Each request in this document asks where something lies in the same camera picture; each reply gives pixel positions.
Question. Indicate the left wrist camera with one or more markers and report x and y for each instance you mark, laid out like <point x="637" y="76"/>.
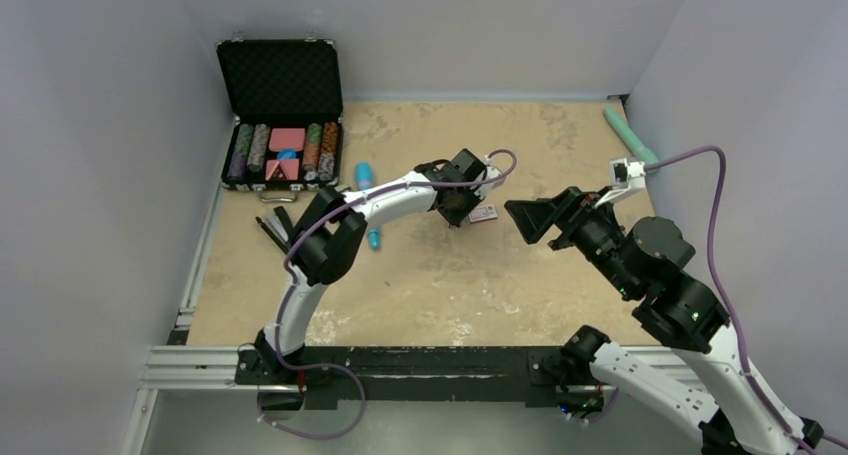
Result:
<point x="495" y="177"/>

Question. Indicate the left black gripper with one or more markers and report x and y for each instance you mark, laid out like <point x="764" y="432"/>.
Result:
<point x="455" y="219"/>

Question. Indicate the black poker chip case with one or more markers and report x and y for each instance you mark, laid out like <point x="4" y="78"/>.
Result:
<point x="279" y="83"/>

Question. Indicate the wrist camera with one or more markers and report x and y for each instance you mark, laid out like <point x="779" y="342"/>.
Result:
<point x="628" y="177"/>
<point x="495" y="177"/>

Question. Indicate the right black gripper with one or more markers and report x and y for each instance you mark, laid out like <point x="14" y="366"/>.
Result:
<point x="564" y="211"/>

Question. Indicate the mint green tube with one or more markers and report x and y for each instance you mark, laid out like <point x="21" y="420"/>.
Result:
<point x="628" y="137"/>

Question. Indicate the blue cylindrical tube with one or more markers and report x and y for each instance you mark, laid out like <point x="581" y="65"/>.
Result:
<point x="364" y="180"/>

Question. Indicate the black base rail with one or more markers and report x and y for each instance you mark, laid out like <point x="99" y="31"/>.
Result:
<point x="535" y="376"/>

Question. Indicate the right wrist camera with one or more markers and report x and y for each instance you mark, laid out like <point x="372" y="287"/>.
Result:
<point x="628" y="177"/>

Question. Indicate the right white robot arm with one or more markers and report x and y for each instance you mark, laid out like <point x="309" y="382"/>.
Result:
<point x="646" y="264"/>

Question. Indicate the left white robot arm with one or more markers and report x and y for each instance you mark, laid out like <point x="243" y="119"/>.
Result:
<point x="321" y="247"/>

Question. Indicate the staple box with red label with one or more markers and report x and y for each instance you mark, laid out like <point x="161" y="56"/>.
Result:
<point x="482" y="213"/>

